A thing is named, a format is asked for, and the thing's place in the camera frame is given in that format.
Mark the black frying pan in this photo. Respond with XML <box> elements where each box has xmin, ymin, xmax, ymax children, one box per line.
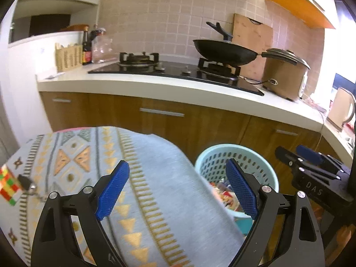
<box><xmin>193</xmin><ymin>22</ymin><xmax>267</xmax><ymax>68</ymax></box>

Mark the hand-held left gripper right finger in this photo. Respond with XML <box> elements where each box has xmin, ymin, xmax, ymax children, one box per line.
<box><xmin>225</xmin><ymin>158</ymin><xmax>326</xmax><ymax>267</ymax></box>

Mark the brown wooden tray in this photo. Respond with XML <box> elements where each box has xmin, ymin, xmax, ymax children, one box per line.
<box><xmin>60</xmin><ymin>24</ymin><xmax>89</xmax><ymax>32</ymax></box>

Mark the brown rice cooker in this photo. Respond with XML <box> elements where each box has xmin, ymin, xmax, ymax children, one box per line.
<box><xmin>261</xmin><ymin>48</ymin><xmax>311</xmax><ymax>101</ymax></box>

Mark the black gas stove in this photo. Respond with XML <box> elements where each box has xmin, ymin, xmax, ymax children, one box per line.
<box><xmin>88</xmin><ymin>51</ymin><xmax>265</xmax><ymax>96</ymax></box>

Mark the orange wall cabinet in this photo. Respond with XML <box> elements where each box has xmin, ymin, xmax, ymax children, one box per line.
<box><xmin>264</xmin><ymin>0</ymin><xmax>337</xmax><ymax>30</ymax></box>

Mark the colourful puzzle cube keychain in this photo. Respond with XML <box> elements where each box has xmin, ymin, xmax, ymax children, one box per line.
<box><xmin>0</xmin><ymin>165</ymin><xmax>50</xmax><ymax>207</ymax></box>

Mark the patterned grey cloth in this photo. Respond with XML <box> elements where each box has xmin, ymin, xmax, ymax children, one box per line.
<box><xmin>0</xmin><ymin>126</ymin><xmax>247</xmax><ymax>267</ymax></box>

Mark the wooden kitchen cabinet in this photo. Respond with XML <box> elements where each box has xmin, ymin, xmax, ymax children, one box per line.
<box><xmin>38</xmin><ymin>90</ymin><xmax>351</xmax><ymax>190</ymax></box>

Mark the cream electric kettle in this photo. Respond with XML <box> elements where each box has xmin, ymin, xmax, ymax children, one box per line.
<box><xmin>326</xmin><ymin>87</ymin><xmax>356</xmax><ymax>132</ymax></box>

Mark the wooden cutting board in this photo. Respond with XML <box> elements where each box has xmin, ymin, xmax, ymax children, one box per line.
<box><xmin>232</xmin><ymin>13</ymin><xmax>274</xmax><ymax>81</ymax></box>

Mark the clear plastic bag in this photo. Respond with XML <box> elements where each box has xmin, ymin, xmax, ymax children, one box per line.
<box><xmin>90</xmin><ymin>28</ymin><xmax>117</xmax><ymax>63</ymax></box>

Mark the woven wicker basket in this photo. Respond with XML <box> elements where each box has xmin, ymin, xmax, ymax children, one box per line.
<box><xmin>55</xmin><ymin>43</ymin><xmax>84</xmax><ymax>73</ymax></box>

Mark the dark soy sauce bottle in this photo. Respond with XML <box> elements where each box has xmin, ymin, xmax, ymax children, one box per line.
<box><xmin>82</xmin><ymin>26</ymin><xmax>93</xmax><ymax>65</ymax></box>

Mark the light blue perforated waste basket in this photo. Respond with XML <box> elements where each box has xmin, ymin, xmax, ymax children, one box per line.
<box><xmin>194</xmin><ymin>144</ymin><xmax>279</xmax><ymax>235</ymax></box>

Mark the black power cable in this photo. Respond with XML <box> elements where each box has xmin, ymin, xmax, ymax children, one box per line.
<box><xmin>239</xmin><ymin>76</ymin><xmax>279</xmax><ymax>86</ymax></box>

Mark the teal plastic stool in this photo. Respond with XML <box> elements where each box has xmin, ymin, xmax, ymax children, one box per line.
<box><xmin>235</xmin><ymin>218</ymin><xmax>253</xmax><ymax>235</ymax></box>

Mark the orange crumpled wrapper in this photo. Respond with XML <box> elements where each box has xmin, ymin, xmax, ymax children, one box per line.
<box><xmin>210</xmin><ymin>182</ymin><xmax>240</xmax><ymax>211</ymax></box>

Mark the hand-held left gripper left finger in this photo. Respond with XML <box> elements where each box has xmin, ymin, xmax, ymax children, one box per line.
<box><xmin>30</xmin><ymin>160</ymin><xmax>130</xmax><ymax>267</ymax></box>

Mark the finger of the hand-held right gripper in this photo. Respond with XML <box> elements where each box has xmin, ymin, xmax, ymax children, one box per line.
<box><xmin>296</xmin><ymin>145</ymin><xmax>343</xmax><ymax>173</ymax></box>
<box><xmin>275</xmin><ymin>146</ymin><xmax>304</xmax><ymax>172</ymax></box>

